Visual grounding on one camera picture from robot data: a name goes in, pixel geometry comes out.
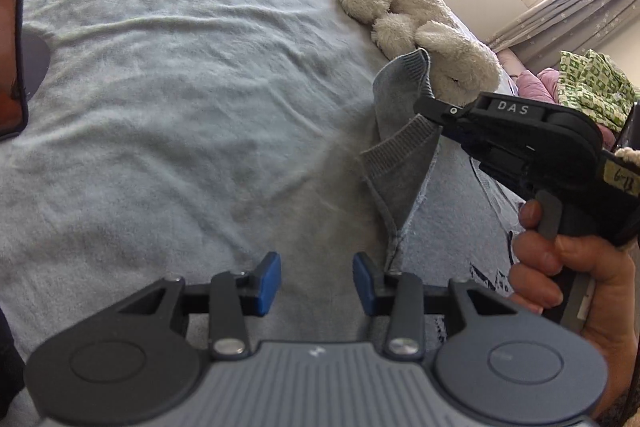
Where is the person's right hand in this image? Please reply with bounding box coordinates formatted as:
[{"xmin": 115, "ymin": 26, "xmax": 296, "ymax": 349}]
[{"xmin": 507, "ymin": 199, "xmax": 637, "ymax": 408}]

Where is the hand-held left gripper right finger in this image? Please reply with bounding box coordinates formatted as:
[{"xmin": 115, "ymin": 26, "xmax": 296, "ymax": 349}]
[{"xmin": 352, "ymin": 252, "xmax": 522, "ymax": 358}]

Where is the grey knit sweater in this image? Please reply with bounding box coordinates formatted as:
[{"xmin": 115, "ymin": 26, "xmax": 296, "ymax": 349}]
[{"xmin": 359, "ymin": 48, "xmax": 523, "ymax": 348}]

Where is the grey patterned curtain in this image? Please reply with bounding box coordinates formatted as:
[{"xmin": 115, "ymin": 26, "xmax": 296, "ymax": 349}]
[{"xmin": 485, "ymin": 0, "xmax": 640, "ymax": 75}]

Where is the bed with pale sheet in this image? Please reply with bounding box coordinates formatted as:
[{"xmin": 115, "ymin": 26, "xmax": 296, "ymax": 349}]
[{"xmin": 0, "ymin": 0, "xmax": 531, "ymax": 427}]

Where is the white plush dog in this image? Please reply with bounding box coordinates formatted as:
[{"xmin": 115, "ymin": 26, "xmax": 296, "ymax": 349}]
[{"xmin": 340, "ymin": 0, "xmax": 503, "ymax": 104}]

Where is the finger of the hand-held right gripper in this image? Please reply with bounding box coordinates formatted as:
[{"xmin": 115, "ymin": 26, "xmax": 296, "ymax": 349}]
[
  {"xmin": 440, "ymin": 122, "xmax": 488, "ymax": 168},
  {"xmin": 414, "ymin": 94, "xmax": 476, "ymax": 125}
]

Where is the green patterned blanket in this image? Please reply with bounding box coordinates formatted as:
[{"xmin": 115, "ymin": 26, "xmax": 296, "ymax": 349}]
[{"xmin": 556, "ymin": 49, "xmax": 639, "ymax": 132}]

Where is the dark framed object at left edge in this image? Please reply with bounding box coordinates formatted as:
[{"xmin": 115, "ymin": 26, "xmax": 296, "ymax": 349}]
[{"xmin": 0, "ymin": 0, "xmax": 52, "ymax": 142}]

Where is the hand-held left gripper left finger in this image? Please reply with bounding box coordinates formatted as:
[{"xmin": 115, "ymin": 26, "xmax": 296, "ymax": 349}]
[{"xmin": 117, "ymin": 251, "xmax": 282, "ymax": 361}]

